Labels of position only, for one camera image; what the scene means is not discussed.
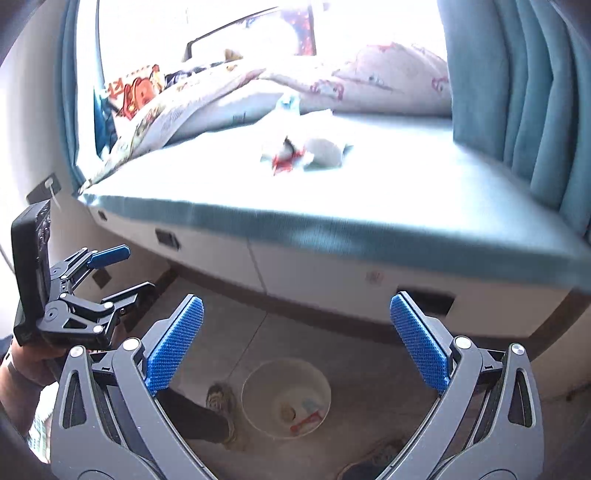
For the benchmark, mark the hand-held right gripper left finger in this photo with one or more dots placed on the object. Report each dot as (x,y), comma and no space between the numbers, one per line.
(175,341)

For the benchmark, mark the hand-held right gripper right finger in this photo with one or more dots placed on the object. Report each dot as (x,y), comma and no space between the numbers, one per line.
(418,341)

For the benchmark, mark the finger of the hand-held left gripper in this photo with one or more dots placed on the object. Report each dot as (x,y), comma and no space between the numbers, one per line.
(134,295)
(108,256)

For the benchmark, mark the white round waste bin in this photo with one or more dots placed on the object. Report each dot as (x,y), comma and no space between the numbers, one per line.
(258,392)

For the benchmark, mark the red and white wrapper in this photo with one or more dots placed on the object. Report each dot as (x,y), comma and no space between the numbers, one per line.
(285,156)

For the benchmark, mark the white tissue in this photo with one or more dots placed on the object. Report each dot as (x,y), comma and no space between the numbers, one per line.
(325,150)

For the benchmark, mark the blue and white wrapper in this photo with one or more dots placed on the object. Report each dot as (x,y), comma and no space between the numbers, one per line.
(288,101)

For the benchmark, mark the person's left forearm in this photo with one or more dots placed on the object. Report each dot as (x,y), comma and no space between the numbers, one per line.
(16,397)

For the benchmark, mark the person's left hand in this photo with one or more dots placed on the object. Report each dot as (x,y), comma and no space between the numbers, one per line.
(34,362)

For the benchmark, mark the narrow white bed drawer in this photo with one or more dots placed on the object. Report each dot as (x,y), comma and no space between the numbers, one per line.
(115,221)

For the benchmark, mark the wide white bed drawer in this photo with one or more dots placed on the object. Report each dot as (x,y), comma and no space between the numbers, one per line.
(369,290)

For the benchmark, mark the worn grey sneaker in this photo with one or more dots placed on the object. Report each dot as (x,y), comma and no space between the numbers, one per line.
(218,398)
(369,461)

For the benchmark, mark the person's dark trouser leg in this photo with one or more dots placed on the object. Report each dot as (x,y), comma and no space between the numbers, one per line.
(194,410)

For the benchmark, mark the medium white bed drawer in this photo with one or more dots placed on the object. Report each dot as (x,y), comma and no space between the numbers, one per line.
(207,258)

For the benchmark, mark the white wristband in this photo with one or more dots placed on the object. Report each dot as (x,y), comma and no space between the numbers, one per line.
(8,362)

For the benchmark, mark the small blue white scrap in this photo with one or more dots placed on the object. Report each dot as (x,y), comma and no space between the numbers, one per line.
(308,406)

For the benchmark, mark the yellow round scrap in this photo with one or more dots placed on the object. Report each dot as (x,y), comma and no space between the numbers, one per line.
(288,411)

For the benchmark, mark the small red wrapper scrap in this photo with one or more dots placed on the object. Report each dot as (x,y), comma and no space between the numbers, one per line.
(307,422)

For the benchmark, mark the checked light clothing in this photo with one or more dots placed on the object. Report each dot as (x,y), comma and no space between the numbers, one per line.
(40,429)

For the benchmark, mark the orange cartoon pillow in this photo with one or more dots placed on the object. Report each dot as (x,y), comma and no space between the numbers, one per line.
(136,92)

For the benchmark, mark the narrow teal curtain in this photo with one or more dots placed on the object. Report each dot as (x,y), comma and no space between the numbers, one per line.
(69,92)

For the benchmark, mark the blue mattress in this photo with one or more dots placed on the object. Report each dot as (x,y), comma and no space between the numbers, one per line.
(323,198)

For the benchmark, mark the cartoon print quilt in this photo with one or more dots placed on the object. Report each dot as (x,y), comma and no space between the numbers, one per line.
(207,92)

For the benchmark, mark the dark crumpled clothes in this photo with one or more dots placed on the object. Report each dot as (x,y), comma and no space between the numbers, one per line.
(181,76)

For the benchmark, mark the small tan object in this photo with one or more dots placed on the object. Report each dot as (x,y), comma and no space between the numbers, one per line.
(232,54)

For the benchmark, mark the wide teal curtain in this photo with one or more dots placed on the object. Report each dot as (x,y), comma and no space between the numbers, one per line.
(508,92)

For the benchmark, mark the black wall socket panel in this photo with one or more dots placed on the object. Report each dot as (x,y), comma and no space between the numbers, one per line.
(39,193)

